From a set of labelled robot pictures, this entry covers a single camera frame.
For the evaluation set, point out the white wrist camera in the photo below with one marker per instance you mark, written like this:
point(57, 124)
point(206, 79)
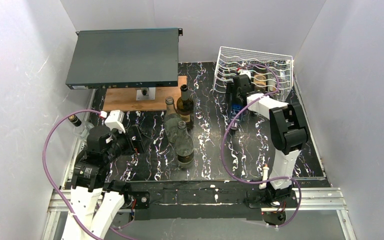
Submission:
point(114, 120)
point(244, 72)

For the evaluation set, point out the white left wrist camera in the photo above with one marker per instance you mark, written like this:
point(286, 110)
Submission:
point(114, 120)

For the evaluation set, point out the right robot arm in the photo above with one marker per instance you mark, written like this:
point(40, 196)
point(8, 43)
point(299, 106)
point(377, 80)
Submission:
point(288, 128)

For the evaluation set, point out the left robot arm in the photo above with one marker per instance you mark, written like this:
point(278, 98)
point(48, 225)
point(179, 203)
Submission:
point(94, 202)

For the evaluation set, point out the metal stand post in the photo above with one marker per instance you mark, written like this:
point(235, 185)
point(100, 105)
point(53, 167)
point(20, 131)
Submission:
point(146, 94)

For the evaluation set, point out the grey network switch box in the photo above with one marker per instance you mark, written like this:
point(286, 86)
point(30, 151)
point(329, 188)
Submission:
point(125, 58)

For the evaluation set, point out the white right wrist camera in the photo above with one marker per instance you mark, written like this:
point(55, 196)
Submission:
point(244, 72)

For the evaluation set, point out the clear glass bottle tall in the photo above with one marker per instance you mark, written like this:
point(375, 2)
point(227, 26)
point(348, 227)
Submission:
point(171, 120)

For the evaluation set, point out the clear glass bottle gold label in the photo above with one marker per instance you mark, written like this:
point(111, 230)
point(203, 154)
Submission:
point(184, 145)

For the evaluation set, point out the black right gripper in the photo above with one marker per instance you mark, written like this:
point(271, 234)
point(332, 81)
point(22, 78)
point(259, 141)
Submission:
point(237, 98)

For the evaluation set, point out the white plastic peg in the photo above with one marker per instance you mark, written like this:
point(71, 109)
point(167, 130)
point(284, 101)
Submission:
point(265, 176)

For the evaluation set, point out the dark wine bottle white label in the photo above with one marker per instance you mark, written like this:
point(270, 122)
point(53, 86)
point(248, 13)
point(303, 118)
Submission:
point(185, 107)

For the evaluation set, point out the white wire wine rack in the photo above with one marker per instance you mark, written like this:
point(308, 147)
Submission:
point(231, 59)

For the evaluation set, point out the blue rectangular glass bottle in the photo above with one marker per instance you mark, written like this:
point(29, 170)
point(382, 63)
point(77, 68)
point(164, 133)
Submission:
point(234, 108)

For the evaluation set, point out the dark green bottle silver neck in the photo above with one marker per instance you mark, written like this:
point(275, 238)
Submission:
point(260, 82)

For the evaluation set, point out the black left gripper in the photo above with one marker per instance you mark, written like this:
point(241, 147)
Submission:
point(136, 143)

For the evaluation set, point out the clear bottle black cap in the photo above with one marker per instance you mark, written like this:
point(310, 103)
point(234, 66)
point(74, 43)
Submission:
point(81, 128)

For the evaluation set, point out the wooden board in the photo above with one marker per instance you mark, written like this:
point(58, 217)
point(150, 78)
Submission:
point(124, 99)

